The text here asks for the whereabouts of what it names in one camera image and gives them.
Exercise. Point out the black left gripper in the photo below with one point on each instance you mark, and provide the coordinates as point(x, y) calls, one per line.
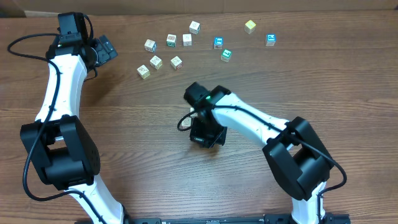
point(104, 49)

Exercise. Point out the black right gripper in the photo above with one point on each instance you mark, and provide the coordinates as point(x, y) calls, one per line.
point(207, 139)

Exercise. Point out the white block red trim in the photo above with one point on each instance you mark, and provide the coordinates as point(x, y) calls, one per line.
point(186, 123)

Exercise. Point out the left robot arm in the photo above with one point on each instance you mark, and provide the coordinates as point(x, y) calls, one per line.
point(59, 147)

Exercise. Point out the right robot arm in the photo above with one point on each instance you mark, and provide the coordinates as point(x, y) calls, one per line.
point(295, 154)

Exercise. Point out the white block blue side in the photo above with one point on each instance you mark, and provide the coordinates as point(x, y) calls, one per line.
point(150, 45)

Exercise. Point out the white X block yellow side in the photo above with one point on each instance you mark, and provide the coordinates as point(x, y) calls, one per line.
point(156, 62)

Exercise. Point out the white block green side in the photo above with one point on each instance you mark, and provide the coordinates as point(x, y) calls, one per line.
point(171, 40)

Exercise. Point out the white block red side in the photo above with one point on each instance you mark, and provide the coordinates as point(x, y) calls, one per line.
point(176, 62)

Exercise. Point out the green L block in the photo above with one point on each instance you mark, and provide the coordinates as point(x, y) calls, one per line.
point(226, 55)

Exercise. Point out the plain white number block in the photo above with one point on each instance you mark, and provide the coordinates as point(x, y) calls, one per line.
point(187, 40)

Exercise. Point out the blue T block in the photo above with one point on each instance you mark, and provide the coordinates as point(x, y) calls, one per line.
point(218, 43)

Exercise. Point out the white block top centre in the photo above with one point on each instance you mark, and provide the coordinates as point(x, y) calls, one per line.
point(194, 27)

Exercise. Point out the yellow top block far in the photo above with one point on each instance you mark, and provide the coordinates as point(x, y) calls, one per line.
point(250, 27)

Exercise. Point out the blue P block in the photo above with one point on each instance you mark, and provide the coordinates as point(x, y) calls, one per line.
point(270, 40)

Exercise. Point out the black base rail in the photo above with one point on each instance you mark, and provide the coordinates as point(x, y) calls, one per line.
point(266, 219)

